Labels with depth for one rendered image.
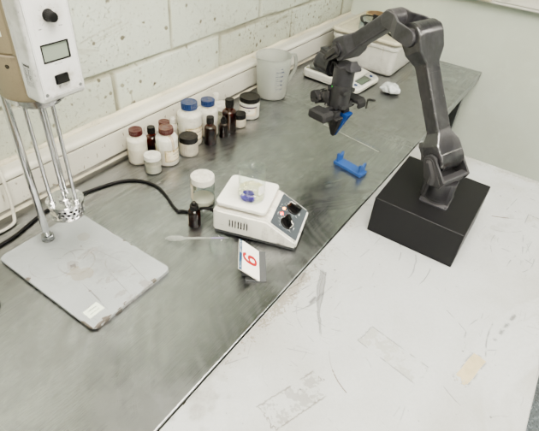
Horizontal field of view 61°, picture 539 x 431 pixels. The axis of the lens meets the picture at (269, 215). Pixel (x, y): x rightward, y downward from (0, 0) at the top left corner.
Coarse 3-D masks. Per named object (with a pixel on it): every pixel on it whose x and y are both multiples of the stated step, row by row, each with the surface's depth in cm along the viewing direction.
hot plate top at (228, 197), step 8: (232, 176) 110; (232, 184) 108; (272, 184) 109; (224, 192) 105; (232, 192) 105; (272, 192) 106; (216, 200) 102; (224, 200) 103; (232, 200) 103; (240, 200) 103; (264, 200) 104; (272, 200) 104; (232, 208) 102; (240, 208) 101; (248, 208) 101; (256, 208) 101; (264, 208) 101
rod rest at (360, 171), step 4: (340, 156) 133; (336, 160) 134; (340, 160) 134; (344, 160) 134; (336, 164) 134; (340, 164) 133; (344, 164) 133; (348, 164) 133; (352, 164) 133; (364, 164) 129; (344, 168) 132; (348, 168) 131; (352, 168) 131; (356, 168) 131; (360, 168) 128; (364, 168) 130; (352, 172) 130; (356, 172) 130; (360, 172) 129; (364, 172) 130; (360, 176) 129
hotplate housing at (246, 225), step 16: (224, 208) 103; (272, 208) 105; (304, 208) 111; (224, 224) 105; (240, 224) 103; (256, 224) 102; (272, 224) 101; (304, 224) 109; (256, 240) 105; (272, 240) 103; (288, 240) 102
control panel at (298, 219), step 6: (282, 198) 109; (288, 198) 110; (282, 204) 107; (276, 210) 105; (282, 210) 106; (300, 210) 110; (306, 210) 111; (276, 216) 104; (282, 216) 105; (294, 216) 107; (300, 216) 108; (276, 222) 102; (294, 222) 106; (300, 222) 107; (282, 228) 102; (294, 228) 105; (288, 234) 102; (294, 234) 103
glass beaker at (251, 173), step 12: (240, 168) 101; (252, 168) 103; (264, 168) 101; (240, 180) 100; (252, 180) 98; (264, 180) 100; (240, 192) 101; (252, 192) 100; (264, 192) 103; (252, 204) 102
